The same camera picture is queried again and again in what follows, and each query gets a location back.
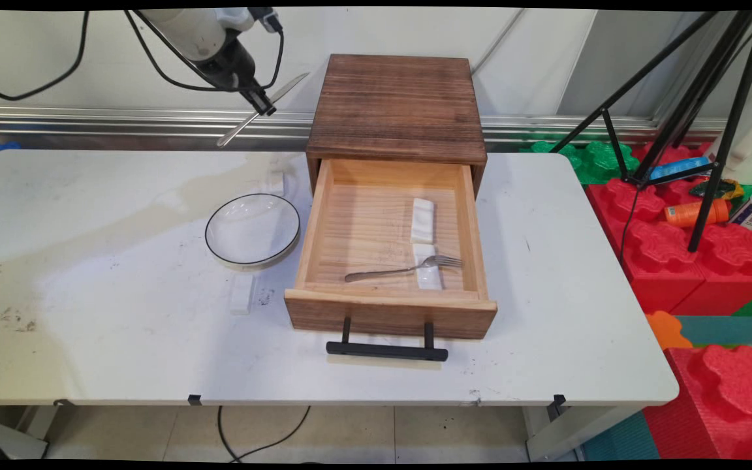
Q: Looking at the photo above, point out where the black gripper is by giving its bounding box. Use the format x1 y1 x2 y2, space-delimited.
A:
210 40 277 118

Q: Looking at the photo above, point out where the silver table knife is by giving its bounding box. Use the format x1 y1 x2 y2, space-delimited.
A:
217 72 310 148

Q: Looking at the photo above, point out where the silver metal fork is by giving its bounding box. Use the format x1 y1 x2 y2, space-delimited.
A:
344 255 463 283

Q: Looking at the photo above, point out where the white bowl black rim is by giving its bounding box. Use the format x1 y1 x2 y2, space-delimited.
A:
204 193 302 272

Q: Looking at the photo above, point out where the dark brown wooden cabinet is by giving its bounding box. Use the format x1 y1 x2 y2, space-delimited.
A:
306 55 488 200

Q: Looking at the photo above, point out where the light wooden drawer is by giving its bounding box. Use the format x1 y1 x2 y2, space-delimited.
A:
284 159 498 340

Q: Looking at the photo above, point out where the green foam block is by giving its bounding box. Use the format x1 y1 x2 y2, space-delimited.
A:
520 140 641 186

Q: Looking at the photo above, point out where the blue flat packet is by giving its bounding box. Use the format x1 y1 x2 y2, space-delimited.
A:
648 157 712 181

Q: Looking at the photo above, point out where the large red foam block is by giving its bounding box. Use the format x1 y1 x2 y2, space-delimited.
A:
585 140 752 317

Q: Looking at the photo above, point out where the orange plastic bottle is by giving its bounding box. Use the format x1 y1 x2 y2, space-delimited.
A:
664 198 730 228

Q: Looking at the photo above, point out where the white table leg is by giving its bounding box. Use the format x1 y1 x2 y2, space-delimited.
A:
525 405 644 463

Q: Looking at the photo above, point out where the orange foam block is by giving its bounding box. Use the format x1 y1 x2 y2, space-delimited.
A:
645 311 693 351

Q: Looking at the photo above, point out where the yellow black snack packet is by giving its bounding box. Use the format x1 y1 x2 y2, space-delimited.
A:
689 178 745 200

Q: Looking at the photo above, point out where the teal foam mat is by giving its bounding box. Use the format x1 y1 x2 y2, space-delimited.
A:
676 315 752 347

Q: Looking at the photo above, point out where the small red foam block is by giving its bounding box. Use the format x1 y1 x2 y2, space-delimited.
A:
642 345 752 461

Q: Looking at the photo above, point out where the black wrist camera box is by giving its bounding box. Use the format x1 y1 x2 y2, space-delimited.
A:
249 8 284 35

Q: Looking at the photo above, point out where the white ribbed camera mount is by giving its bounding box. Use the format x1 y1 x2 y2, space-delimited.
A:
219 8 257 33

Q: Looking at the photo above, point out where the aluminium wall rail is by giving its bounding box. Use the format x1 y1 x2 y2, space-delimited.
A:
0 106 729 146

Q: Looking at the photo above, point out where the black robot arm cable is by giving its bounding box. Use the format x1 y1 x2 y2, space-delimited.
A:
0 9 285 102

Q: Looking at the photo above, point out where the black drawer handle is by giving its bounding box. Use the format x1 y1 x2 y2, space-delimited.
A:
326 317 449 362

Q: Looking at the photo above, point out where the black floor cable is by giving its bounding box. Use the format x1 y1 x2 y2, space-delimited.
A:
217 405 312 463

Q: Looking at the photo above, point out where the black camera tripod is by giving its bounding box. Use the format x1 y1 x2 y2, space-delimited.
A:
549 9 752 253

